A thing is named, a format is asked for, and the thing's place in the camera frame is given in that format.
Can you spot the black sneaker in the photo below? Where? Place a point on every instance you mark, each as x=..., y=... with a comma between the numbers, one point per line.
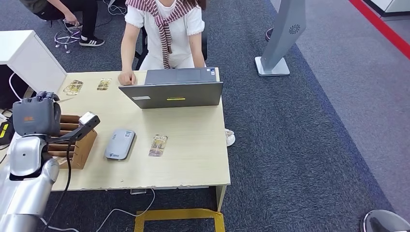
x=92, y=41

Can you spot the yellow floor tape frame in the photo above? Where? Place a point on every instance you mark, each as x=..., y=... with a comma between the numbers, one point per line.
x=179, y=214

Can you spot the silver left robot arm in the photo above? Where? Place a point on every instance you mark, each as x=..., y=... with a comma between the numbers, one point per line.
x=25, y=192

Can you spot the dark round object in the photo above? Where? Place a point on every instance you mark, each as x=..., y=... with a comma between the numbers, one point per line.
x=269, y=34

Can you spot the background person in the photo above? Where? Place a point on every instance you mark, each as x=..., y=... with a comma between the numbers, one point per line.
x=48, y=6

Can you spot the grey card reader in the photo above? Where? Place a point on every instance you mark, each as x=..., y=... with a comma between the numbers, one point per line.
x=119, y=144

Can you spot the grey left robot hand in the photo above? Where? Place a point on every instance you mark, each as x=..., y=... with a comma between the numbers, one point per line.
x=35, y=115

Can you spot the wooden card organizer box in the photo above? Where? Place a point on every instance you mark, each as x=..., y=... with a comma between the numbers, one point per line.
x=85, y=150

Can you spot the person's right forearm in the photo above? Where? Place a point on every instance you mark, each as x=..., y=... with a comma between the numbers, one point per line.
x=128, y=56

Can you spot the chrome stool base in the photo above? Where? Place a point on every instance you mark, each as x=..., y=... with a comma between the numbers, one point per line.
x=67, y=36

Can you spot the person's white shoe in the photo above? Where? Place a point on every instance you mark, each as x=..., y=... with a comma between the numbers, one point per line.
x=230, y=138

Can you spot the small label under desk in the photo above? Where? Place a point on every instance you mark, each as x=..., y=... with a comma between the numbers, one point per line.
x=137, y=191

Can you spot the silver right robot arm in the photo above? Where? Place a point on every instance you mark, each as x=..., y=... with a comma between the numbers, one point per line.
x=384, y=222

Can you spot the light wooden desk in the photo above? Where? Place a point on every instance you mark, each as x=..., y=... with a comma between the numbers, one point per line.
x=179, y=153

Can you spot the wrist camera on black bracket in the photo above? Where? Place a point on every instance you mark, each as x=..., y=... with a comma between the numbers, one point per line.
x=88, y=123

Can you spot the person's right hand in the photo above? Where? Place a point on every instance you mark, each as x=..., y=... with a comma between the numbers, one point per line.
x=127, y=78

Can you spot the black device with yellow label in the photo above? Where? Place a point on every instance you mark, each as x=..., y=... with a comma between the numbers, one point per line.
x=4, y=132

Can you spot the small patterned card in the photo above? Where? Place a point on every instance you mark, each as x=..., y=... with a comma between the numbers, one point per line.
x=104, y=84

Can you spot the grey kiosk stand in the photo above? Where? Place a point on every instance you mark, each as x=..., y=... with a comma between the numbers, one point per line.
x=282, y=35

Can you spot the white cabinet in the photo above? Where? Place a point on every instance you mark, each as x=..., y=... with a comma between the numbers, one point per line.
x=30, y=60

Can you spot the person's left forearm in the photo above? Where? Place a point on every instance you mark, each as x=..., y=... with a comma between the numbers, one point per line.
x=198, y=56

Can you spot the patterned ID card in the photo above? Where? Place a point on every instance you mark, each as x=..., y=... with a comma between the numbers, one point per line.
x=158, y=145

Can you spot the patterned card with rounded end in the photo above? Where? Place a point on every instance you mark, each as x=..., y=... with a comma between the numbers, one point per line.
x=73, y=87

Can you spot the white furniture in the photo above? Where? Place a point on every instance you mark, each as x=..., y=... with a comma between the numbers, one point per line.
x=397, y=4

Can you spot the pale key card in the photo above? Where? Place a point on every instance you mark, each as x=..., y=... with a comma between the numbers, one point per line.
x=64, y=100

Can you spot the background person's hand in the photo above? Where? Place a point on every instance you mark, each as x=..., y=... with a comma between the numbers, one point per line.
x=72, y=19

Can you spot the grey laptop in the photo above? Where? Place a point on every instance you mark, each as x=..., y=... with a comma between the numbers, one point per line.
x=175, y=96

